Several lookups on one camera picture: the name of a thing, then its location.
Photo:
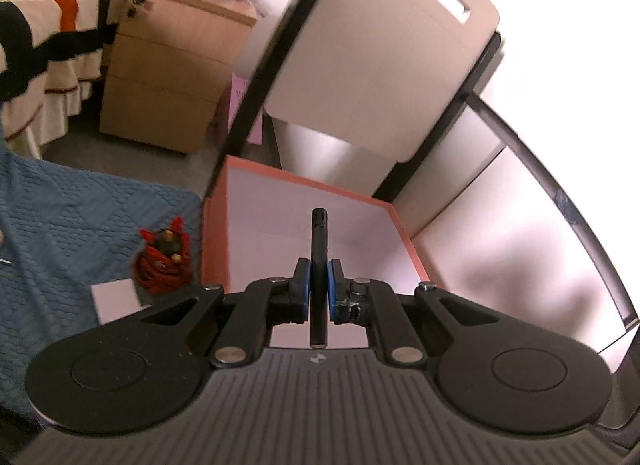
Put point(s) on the orange cardboard box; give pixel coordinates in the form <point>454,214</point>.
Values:
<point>360,230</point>

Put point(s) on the red and black toy figure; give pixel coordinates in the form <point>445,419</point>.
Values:
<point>162,265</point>

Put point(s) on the blue quilted blanket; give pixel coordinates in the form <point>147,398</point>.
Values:
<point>75,225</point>

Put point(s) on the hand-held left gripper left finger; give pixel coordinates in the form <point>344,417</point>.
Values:
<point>302,290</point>

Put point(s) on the white cabinet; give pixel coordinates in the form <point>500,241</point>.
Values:
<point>510,245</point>

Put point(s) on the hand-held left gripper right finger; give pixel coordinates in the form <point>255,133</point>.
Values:
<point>333,290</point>

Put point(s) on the white chair with black frame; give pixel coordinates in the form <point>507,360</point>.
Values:
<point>380,60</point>

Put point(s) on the wooden nightstand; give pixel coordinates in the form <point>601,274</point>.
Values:
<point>170,75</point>

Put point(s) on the small pink box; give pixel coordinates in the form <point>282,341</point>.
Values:
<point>245,110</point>

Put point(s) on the white card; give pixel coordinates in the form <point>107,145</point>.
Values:
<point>116,301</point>

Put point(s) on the black marker pen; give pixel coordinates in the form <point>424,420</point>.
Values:
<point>319,237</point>

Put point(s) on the striped bed blanket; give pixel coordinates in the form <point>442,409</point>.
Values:
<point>45,20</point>

